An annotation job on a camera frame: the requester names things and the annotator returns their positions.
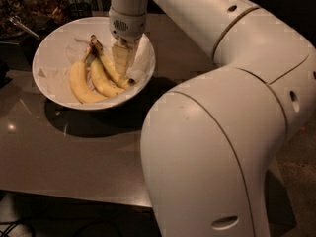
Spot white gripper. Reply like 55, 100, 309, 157
109, 7, 146, 75

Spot yellow banana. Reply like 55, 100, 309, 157
91, 35, 136, 89
69, 46, 106, 104
90, 58, 123, 98

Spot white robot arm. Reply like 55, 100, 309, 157
110, 0, 316, 237

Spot white bowl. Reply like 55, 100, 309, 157
32, 17, 156, 111

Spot white paper napkin in bowl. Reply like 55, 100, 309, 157
33, 33, 156, 103

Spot tray of dried snacks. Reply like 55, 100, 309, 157
27, 0, 69, 26

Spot metal spoon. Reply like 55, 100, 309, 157
10, 16, 40, 40

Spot black wire basket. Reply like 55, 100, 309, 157
68, 2, 92, 20

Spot black cables on floor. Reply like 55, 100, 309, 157
0, 219, 38, 237

